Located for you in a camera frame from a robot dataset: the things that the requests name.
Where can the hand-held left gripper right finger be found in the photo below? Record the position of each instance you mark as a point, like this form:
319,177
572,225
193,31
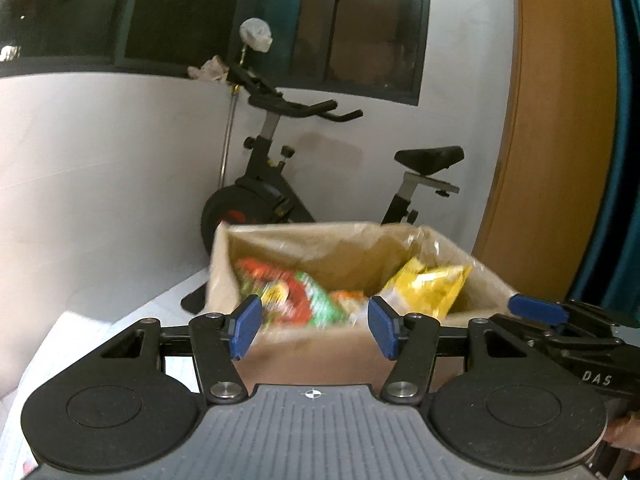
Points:
385,327

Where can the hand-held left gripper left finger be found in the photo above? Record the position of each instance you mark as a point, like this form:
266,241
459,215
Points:
247,327

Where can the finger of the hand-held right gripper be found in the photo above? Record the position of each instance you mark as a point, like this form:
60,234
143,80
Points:
537,309
520,327

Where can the yellow chip bag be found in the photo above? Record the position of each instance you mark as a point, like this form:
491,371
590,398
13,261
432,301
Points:
430,285

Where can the brown cardboard box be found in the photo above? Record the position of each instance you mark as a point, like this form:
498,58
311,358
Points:
310,350

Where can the red and green snack bag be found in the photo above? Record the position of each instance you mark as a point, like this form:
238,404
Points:
310,295

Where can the person's right hand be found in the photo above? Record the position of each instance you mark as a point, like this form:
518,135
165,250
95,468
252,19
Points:
625,430

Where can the wooden wardrobe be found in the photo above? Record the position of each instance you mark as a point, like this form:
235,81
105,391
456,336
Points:
550,135

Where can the black exercise bike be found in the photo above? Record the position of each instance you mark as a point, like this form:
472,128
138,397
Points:
430,157

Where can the metal pole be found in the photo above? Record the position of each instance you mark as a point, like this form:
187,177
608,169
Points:
227,135

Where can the plaid strawberry bed sheet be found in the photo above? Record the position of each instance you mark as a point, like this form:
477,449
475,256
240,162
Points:
30,385

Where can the crumpled tissue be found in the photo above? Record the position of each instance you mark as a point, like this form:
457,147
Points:
210,69

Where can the white plastic bag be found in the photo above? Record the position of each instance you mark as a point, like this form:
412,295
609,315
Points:
256,34

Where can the dark framed window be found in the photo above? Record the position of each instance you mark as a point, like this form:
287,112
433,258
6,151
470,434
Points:
200,10

